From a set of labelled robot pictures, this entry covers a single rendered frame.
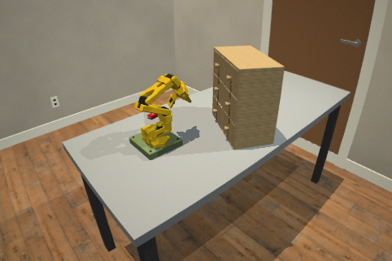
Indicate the wooden chest of drawers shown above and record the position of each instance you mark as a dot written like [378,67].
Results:
[258,95]

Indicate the wooden drawer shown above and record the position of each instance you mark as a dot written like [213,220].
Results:
[228,124]
[230,103]
[217,111]
[219,63]
[218,88]
[231,77]

